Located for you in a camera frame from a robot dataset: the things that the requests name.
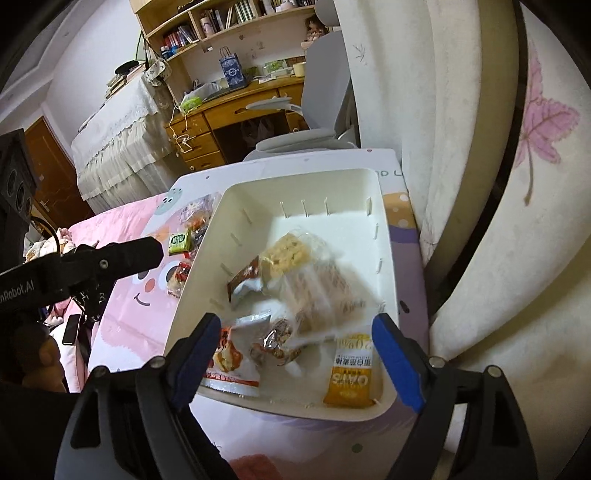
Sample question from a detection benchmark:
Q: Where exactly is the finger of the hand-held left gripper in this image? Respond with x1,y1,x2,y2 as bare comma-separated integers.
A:
55,236,164,301

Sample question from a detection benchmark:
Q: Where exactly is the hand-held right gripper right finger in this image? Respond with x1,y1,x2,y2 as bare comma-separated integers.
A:
372,313,539,480

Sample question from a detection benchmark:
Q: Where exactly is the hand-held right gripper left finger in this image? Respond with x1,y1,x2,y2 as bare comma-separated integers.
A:
60,313,241,480

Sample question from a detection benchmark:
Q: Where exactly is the red white cartoon snack packet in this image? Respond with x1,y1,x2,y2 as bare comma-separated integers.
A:
201,314,273,398

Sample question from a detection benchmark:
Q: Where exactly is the yellow oat bar packet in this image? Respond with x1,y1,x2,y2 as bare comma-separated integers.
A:
322,335,382,409

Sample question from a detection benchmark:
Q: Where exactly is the red label snack packet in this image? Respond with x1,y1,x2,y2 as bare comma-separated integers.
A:
163,259,197,301

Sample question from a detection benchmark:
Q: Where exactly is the green label snack packet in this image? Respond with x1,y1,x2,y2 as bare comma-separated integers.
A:
167,229,192,256

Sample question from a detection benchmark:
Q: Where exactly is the clear nut snack packet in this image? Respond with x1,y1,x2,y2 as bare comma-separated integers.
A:
249,318,305,367

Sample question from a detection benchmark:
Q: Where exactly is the purple white clear snack packet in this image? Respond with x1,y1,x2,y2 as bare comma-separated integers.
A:
180,194,222,222

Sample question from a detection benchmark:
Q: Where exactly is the brown chocolate snack packet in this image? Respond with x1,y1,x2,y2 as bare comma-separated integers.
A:
226,258,266,303

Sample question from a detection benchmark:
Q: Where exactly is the large clear snack packet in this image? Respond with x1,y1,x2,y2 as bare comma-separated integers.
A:
277,244,370,344

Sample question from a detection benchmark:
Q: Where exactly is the pale square puffed cracker packet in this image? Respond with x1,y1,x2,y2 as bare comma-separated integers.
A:
259,233,319,280

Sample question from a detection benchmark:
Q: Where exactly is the white plastic bin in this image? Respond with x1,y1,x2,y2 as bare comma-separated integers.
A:
165,168,402,423

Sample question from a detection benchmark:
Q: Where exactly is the person's left hand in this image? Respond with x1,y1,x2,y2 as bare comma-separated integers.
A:
11,323,65,393

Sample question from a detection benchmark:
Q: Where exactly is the pink blanket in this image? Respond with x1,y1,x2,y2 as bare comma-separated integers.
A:
46,191,181,393

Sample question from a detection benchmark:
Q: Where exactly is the printed blanket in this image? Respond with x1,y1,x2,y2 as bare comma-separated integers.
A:
25,226,100,259

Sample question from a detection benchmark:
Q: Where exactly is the black phone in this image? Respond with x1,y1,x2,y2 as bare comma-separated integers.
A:
61,314,80,346

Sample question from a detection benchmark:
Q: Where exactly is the printed cartoon tablecloth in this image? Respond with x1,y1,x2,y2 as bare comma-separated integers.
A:
88,148,430,480

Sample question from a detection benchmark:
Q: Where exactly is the white lace cloth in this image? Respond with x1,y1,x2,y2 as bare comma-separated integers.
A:
70,76,178,214

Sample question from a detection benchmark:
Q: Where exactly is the brown wooden door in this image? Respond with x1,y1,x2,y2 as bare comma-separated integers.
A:
23,115,95,232

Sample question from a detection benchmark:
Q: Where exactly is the pile of books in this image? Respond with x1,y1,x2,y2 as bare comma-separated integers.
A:
105,65,146,97

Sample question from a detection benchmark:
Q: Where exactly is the translucent plastic bag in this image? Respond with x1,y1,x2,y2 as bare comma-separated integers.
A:
242,119,273,145

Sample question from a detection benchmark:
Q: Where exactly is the white plastic bag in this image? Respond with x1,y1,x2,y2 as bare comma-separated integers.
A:
185,82,222,100

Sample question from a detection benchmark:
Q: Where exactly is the floral cloth bag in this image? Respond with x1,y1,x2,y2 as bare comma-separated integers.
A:
143,58,172,88

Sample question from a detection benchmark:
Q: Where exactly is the wooden desk with drawers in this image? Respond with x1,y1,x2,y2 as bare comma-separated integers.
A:
166,76,310,174

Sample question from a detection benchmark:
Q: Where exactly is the blue gift bag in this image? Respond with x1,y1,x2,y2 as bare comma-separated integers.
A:
218,46,250,88

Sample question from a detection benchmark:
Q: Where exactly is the cream leaf print curtain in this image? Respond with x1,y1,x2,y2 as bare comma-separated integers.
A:
332,0,591,480

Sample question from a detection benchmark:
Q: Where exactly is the wooden bookshelf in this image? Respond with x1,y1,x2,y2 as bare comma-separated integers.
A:
129,0,333,93

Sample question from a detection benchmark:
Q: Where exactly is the grey office chair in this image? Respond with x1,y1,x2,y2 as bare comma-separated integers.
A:
242,0,361,162

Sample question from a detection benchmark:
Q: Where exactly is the bookshelf with books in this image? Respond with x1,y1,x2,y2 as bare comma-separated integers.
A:
164,0,319,47

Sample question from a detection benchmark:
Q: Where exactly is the brown haired doll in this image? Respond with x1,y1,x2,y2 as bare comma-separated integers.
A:
302,16,329,47

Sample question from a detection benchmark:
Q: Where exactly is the white charger cable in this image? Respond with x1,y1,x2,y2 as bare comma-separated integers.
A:
164,106,195,153

